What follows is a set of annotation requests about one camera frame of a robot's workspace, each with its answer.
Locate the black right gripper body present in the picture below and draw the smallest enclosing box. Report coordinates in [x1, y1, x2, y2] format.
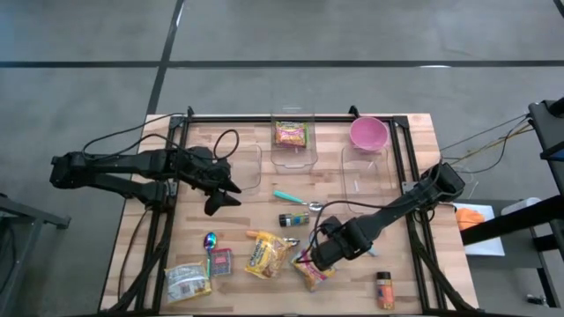
[310, 217, 374, 272]

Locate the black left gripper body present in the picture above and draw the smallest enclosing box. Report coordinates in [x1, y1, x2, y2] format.
[182, 146, 233, 190]

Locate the iridescent rainbow spoon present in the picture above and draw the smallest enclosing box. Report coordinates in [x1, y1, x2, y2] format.
[203, 232, 219, 279]

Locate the beef flavour ramen packet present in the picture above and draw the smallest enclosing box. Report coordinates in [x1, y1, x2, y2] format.
[289, 248, 337, 292]

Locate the orange handled metal spoon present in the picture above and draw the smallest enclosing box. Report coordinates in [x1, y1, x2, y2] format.
[245, 230, 301, 248]

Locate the green label spice jar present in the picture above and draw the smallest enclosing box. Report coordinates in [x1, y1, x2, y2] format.
[278, 212, 311, 228]

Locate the teal handled metal spoon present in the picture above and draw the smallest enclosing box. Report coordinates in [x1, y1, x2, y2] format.
[272, 189, 325, 212]

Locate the small red packet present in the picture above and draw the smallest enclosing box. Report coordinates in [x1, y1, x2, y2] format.
[210, 247, 234, 277]

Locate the orange spice jar black cap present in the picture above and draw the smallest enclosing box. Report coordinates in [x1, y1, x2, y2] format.
[375, 271, 397, 311]

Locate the creamy chicken yellow ramen packet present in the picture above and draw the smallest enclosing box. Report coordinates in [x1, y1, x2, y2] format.
[244, 231, 294, 281]

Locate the grey yellow ramen packet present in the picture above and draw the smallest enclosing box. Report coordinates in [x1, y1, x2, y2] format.
[163, 262, 212, 305]

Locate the clear plastic storage bin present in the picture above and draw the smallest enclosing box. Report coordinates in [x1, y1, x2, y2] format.
[341, 144, 391, 215]
[188, 143, 263, 195]
[269, 105, 319, 175]

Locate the lime shrimp ramen packet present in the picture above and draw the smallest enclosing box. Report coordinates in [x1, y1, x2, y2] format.
[274, 121, 309, 149]

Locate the pink plastic bowl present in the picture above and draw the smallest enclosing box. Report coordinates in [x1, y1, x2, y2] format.
[350, 116, 391, 152]

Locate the orange cloth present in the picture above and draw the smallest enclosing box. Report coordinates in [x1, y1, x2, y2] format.
[456, 207, 486, 232]

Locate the white paper sheet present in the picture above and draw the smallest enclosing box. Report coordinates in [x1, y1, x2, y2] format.
[452, 202, 507, 257]

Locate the white plastic container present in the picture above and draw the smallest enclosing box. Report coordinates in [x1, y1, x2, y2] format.
[501, 196, 542, 217]

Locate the black side stand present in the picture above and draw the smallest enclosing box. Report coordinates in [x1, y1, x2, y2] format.
[460, 97, 564, 309]

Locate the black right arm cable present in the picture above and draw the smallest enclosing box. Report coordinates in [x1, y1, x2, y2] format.
[309, 162, 442, 265]

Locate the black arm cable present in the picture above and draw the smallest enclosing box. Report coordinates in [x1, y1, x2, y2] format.
[81, 112, 241, 162]
[309, 162, 442, 265]

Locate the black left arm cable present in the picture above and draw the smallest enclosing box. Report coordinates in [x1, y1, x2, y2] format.
[81, 112, 241, 162]

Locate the black aluminium table frame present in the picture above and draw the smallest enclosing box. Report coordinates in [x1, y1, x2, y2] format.
[105, 105, 481, 316]

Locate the yellow and black cable bundle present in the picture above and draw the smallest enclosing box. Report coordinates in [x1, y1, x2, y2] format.
[440, 113, 537, 175]

